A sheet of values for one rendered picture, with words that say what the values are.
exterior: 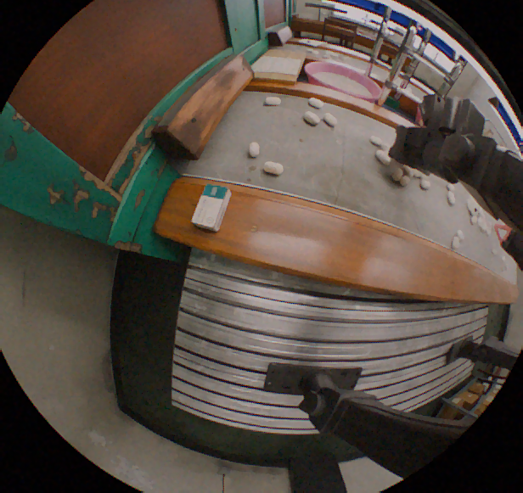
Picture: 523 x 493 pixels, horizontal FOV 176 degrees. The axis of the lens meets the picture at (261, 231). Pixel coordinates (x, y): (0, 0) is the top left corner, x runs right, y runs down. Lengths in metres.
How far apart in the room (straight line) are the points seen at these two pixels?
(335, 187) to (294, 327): 0.26
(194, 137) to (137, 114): 0.09
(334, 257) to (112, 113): 0.34
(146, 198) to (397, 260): 0.40
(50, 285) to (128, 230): 0.99
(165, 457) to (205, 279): 1.81
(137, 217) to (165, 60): 0.25
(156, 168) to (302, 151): 0.25
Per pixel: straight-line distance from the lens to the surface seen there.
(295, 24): 3.01
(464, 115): 0.29
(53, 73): 0.24
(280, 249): 0.22
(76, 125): 0.23
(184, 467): 1.92
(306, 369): 0.36
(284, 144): 0.34
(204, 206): 0.23
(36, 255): 1.13
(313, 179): 0.30
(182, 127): 0.26
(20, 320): 1.25
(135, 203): 0.27
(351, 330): 0.37
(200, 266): 0.34
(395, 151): 0.34
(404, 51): 0.52
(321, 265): 0.23
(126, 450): 1.99
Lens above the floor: 0.98
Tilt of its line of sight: 75 degrees down
